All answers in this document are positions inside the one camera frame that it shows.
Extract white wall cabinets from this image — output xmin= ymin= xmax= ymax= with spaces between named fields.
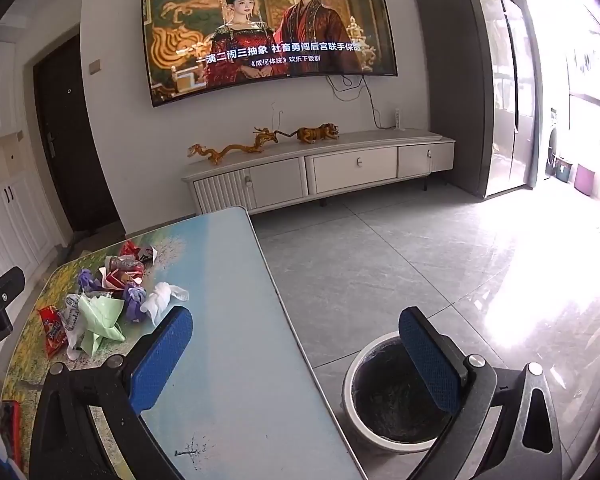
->
xmin=0 ymin=40 xmax=57 ymax=311

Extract red snack packet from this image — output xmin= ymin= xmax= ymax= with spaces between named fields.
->
xmin=39 ymin=305 xmax=70 ymax=358

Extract green paper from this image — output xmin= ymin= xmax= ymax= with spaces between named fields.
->
xmin=77 ymin=294 xmax=126 ymax=356

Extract white trash bin black liner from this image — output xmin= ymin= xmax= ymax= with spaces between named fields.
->
xmin=341 ymin=331 xmax=468 ymax=453

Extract purple storage bin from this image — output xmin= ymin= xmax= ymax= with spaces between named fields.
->
xmin=575 ymin=164 xmax=596 ymax=197

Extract white printed wrapper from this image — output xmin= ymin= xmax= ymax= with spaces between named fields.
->
xmin=62 ymin=294 xmax=88 ymax=361

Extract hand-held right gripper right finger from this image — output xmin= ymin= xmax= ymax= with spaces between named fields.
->
xmin=399 ymin=307 xmax=564 ymax=480

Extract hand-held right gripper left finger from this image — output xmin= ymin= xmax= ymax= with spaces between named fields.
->
xmin=30 ymin=306 xmax=193 ymax=480

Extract dark brown door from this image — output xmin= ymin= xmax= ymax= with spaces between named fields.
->
xmin=32 ymin=35 xmax=123 ymax=236

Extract white plastic glove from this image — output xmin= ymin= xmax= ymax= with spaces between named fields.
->
xmin=140 ymin=282 xmax=190 ymax=326

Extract white washing machine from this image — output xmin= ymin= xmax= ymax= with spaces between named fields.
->
xmin=545 ymin=107 xmax=573 ymax=178

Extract wall-mounted television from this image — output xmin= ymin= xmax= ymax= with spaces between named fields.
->
xmin=140 ymin=0 xmax=400 ymax=108

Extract purple wrapper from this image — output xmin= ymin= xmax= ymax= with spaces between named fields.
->
xmin=77 ymin=268 xmax=103 ymax=293
xmin=122 ymin=284 xmax=148 ymax=322

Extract golden tiger figurine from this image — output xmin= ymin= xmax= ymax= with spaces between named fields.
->
xmin=290 ymin=123 xmax=341 ymax=144

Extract red flat object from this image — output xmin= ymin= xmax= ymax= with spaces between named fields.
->
xmin=0 ymin=400 xmax=23 ymax=466

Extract white television stand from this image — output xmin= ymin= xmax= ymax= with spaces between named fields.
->
xmin=181 ymin=129 xmax=456 ymax=216

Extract black television cable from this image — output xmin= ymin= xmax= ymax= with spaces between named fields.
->
xmin=330 ymin=74 xmax=397 ymax=129

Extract golden dragon figurine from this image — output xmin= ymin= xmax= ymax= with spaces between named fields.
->
xmin=187 ymin=127 xmax=281 ymax=166

